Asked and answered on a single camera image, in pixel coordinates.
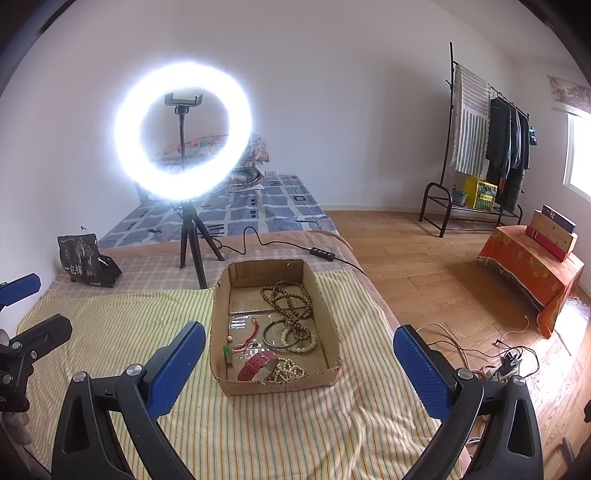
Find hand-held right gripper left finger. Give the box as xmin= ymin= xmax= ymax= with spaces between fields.
xmin=51 ymin=320 xmax=207 ymax=480

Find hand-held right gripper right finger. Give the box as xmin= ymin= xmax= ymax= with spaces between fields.
xmin=392 ymin=324 xmax=544 ymax=480

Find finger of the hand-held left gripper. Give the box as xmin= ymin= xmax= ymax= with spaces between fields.
xmin=0 ymin=314 xmax=74 ymax=376
xmin=0 ymin=272 xmax=42 ymax=311

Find red cord jade pendant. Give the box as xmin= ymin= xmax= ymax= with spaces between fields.
xmin=223 ymin=318 xmax=264 ymax=366

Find grey bangle with pearl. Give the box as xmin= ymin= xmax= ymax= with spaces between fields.
xmin=263 ymin=321 xmax=301 ymax=350

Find cardboard box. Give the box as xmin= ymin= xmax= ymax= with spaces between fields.
xmin=210 ymin=259 xmax=343 ymax=397

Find pearl necklace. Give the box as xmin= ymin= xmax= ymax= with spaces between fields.
xmin=268 ymin=357 xmax=307 ymax=383

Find wooden bead necklace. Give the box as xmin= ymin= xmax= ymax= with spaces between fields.
xmin=259 ymin=280 xmax=315 ymax=331

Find person's left hand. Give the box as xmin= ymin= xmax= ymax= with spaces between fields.
xmin=0 ymin=411 xmax=30 ymax=446

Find black printed bag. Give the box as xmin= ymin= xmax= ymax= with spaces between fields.
xmin=57 ymin=226 xmax=100 ymax=284

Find red watch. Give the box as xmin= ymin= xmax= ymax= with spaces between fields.
xmin=237 ymin=349 xmax=280 ymax=383

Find glossy black pouch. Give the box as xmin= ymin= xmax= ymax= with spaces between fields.
xmin=95 ymin=256 xmax=123 ymax=288

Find beige plaid blanket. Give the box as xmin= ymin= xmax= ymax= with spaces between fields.
xmin=46 ymin=228 xmax=467 ymax=480

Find yellow striped cloth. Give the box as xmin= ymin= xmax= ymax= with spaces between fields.
xmin=14 ymin=268 xmax=462 ymax=480

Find black tripod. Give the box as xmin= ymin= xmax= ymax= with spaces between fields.
xmin=178 ymin=199 xmax=226 ymax=291

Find orange cloth covered table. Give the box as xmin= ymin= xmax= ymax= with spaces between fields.
xmin=478 ymin=224 xmax=585 ymax=340

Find tan gift box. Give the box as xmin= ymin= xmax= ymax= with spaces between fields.
xmin=526 ymin=210 xmax=579 ymax=263

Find blue patterned bedsheet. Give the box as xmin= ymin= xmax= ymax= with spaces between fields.
xmin=97 ymin=173 xmax=338 ymax=250

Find yellow crate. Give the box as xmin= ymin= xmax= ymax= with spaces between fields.
xmin=464 ymin=175 xmax=499 ymax=211

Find black metal clothes rack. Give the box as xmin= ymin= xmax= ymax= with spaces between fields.
xmin=419 ymin=41 xmax=532 ymax=239

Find purple gift box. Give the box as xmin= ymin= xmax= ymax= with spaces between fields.
xmin=542 ymin=205 xmax=578 ymax=235

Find black gooseneck phone holder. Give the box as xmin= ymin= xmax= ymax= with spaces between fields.
xmin=165 ymin=92 xmax=204 ymax=174

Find folded floral quilt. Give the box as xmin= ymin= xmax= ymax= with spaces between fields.
xmin=152 ymin=134 xmax=273 ymax=193

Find dark hanging clothes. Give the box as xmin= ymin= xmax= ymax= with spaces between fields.
xmin=485 ymin=95 xmax=539 ymax=211

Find striped hanging cloth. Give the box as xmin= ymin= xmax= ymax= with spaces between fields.
xmin=450 ymin=64 xmax=491 ymax=175

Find window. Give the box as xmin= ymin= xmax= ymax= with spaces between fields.
xmin=561 ymin=111 xmax=591 ymax=204

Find floral curtain valance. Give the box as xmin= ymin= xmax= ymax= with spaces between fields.
xmin=547 ymin=74 xmax=591 ymax=116

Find power strip with cables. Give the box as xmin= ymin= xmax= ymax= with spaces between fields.
xmin=416 ymin=314 xmax=544 ymax=385

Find cream bead bracelet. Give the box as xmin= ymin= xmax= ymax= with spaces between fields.
xmin=281 ymin=325 xmax=321 ymax=355

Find black power cable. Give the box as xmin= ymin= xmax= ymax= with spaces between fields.
xmin=217 ymin=225 xmax=368 ymax=278

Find white ring light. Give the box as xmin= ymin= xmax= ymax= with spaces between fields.
xmin=113 ymin=58 xmax=254 ymax=202

